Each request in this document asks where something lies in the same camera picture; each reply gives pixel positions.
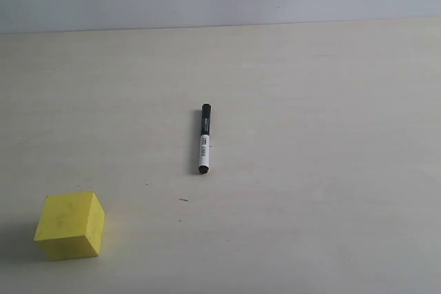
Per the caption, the black white whiteboard marker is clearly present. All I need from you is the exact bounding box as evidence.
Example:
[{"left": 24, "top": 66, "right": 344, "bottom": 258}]
[{"left": 198, "top": 103, "right": 212, "bottom": 174}]

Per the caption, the yellow foam cube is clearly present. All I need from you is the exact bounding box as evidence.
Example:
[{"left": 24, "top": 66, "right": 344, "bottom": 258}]
[{"left": 34, "top": 191, "right": 105, "bottom": 261}]

